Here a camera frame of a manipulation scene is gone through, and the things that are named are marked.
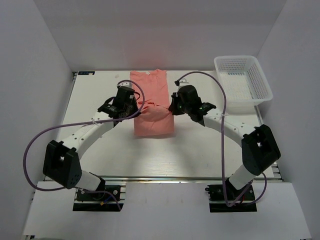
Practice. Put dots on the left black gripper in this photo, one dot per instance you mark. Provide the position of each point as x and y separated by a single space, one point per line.
133 107

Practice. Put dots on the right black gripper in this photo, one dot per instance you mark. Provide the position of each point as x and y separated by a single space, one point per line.
174 106

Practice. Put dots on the pink t shirt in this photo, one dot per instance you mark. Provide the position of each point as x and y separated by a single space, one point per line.
155 118

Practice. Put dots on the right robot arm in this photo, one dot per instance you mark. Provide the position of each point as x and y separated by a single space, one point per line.
259 148

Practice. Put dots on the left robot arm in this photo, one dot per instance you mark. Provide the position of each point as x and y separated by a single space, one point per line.
62 159

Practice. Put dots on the blue table label sticker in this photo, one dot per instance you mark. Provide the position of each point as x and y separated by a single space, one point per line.
86 73

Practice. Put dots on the white plastic basket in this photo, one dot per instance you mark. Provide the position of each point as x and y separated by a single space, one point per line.
243 81

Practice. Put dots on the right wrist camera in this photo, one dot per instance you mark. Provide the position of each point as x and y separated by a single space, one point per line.
181 82

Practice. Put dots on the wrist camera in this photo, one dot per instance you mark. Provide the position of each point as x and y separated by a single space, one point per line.
181 82
127 84

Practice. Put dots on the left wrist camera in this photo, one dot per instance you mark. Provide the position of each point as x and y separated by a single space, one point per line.
127 84

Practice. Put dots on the aluminium table edge rail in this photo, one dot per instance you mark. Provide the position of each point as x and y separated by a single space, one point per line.
159 178

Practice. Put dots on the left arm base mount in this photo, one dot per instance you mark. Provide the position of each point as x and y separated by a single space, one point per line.
100 202

